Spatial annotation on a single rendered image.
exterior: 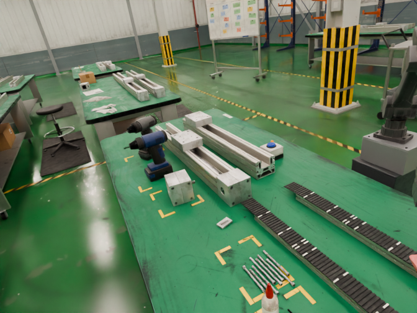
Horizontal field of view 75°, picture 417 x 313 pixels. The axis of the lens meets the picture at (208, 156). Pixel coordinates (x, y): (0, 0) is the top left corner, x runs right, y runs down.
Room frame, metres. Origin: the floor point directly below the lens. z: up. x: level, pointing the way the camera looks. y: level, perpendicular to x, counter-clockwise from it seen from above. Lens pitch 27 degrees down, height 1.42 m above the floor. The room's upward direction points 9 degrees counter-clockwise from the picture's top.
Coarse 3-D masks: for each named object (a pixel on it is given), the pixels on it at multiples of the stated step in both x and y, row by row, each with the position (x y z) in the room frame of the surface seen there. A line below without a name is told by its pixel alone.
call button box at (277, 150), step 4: (276, 144) 1.18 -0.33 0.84; (264, 148) 1.15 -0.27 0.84; (268, 148) 1.15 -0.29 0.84; (272, 148) 1.14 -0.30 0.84; (276, 148) 1.13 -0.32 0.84; (280, 148) 1.14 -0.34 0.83; (268, 152) 1.13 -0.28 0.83; (272, 152) 1.12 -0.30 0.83; (276, 152) 1.13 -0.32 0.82; (280, 152) 1.14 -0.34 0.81; (276, 156) 1.13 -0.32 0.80; (280, 156) 1.14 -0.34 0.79
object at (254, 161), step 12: (204, 132) 1.42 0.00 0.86; (216, 132) 1.45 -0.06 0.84; (228, 132) 1.36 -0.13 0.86; (216, 144) 1.30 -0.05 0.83; (228, 144) 1.21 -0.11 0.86; (240, 144) 1.22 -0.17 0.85; (252, 144) 1.17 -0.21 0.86; (228, 156) 1.19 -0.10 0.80; (240, 156) 1.11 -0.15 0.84; (252, 156) 1.04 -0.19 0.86; (264, 156) 1.05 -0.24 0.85; (252, 168) 1.01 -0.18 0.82; (264, 168) 1.02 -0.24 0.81
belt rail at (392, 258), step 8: (304, 200) 0.78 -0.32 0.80; (312, 208) 0.74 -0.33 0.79; (328, 216) 0.69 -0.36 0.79; (336, 224) 0.65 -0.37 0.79; (344, 224) 0.63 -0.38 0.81; (352, 232) 0.60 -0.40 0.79; (360, 240) 0.58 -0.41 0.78; (368, 240) 0.56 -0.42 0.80; (376, 248) 0.53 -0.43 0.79; (384, 256) 0.51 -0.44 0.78; (392, 256) 0.49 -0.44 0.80; (400, 264) 0.47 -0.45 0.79; (408, 264) 0.46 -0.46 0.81; (408, 272) 0.45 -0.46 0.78
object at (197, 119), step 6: (192, 114) 1.64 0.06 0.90; (198, 114) 1.63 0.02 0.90; (204, 114) 1.61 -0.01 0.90; (186, 120) 1.63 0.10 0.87; (192, 120) 1.54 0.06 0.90; (198, 120) 1.51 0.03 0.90; (204, 120) 1.53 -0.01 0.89; (210, 120) 1.54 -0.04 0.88; (198, 126) 1.51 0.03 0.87; (204, 126) 1.54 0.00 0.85
